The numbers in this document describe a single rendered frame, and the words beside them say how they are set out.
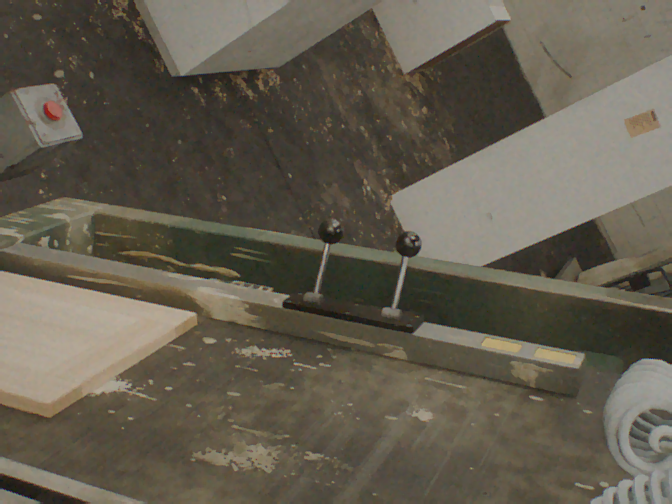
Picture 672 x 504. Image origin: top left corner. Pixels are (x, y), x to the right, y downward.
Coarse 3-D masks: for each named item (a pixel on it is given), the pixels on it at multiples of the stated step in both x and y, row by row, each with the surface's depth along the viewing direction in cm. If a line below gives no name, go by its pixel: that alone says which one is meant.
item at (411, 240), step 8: (408, 232) 120; (400, 240) 119; (408, 240) 119; (416, 240) 119; (400, 248) 119; (408, 248) 119; (416, 248) 119; (408, 256) 120; (400, 264) 120; (400, 272) 120; (400, 280) 119; (400, 288) 119; (392, 304) 119; (384, 312) 118; (392, 312) 118; (400, 312) 118
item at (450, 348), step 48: (96, 288) 136; (144, 288) 132; (192, 288) 129; (240, 288) 130; (336, 336) 121; (384, 336) 117; (432, 336) 115; (480, 336) 116; (528, 384) 111; (576, 384) 108
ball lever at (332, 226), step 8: (320, 224) 125; (328, 224) 124; (336, 224) 124; (320, 232) 124; (328, 232) 123; (336, 232) 123; (328, 240) 124; (336, 240) 124; (328, 248) 124; (320, 264) 124; (320, 272) 124; (320, 280) 124; (320, 288) 124; (304, 296) 123; (312, 296) 123; (320, 296) 123
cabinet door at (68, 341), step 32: (0, 288) 132; (32, 288) 133; (64, 288) 133; (0, 320) 121; (32, 320) 122; (64, 320) 122; (96, 320) 122; (128, 320) 123; (160, 320) 123; (192, 320) 125; (0, 352) 111; (32, 352) 112; (64, 352) 112; (96, 352) 112; (128, 352) 112; (0, 384) 102; (32, 384) 103; (64, 384) 103; (96, 384) 106
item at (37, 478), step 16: (0, 464) 77; (16, 464) 77; (0, 480) 76; (16, 480) 75; (32, 480) 75; (48, 480) 75; (64, 480) 75; (624, 480) 51; (640, 480) 49; (656, 480) 49; (0, 496) 72; (16, 496) 72; (32, 496) 75; (48, 496) 74; (64, 496) 73; (80, 496) 73; (96, 496) 73; (112, 496) 73; (608, 496) 50; (624, 496) 49; (640, 496) 48; (656, 496) 48
